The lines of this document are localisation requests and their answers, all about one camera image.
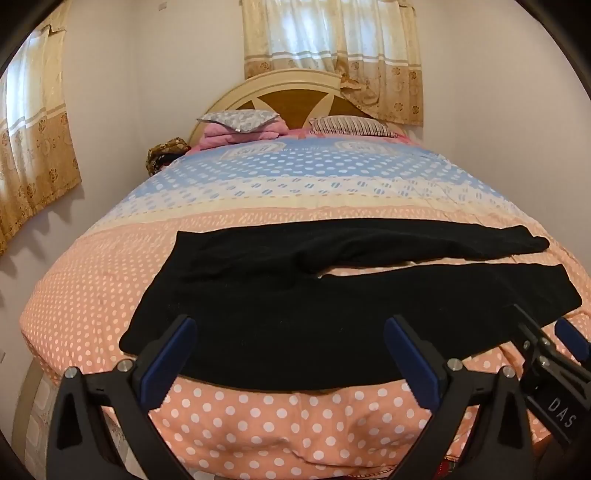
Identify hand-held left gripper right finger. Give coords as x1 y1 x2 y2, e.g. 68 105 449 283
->
384 315 561 480

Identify red object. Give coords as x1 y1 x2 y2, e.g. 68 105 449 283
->
436 456 463 480

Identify black pants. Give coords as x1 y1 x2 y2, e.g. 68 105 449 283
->
119 218 583 392

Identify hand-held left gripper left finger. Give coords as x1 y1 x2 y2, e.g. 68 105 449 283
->
50 315 199 480

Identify folded pink blanket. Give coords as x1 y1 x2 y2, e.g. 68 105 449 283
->
198 117 289 149

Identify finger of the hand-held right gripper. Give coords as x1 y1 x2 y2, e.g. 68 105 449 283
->
512 303 561 370
554 318 591 370

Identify brown patterned bag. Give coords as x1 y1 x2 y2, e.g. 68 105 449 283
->
147 137 191 177

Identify pink bed sheet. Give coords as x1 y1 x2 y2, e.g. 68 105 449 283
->
189 126 419 151

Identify cream and brown headboard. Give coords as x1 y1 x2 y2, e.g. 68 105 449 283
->
187 69 377 146

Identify beige curtain with torn hem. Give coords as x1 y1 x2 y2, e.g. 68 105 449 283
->
241 0 424 126

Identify polka dot bed blanket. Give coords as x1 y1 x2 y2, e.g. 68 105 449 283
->
19 134 591 478

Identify striped pillow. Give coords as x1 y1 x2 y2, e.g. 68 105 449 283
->
308 115 399 138

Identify beige floral curtain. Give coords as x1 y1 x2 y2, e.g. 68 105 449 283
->
0 0 83 257

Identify grey patterned pillow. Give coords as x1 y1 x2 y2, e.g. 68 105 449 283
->
196 110 282 136

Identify cream bed footboard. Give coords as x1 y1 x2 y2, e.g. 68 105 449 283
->
11 357 61 462

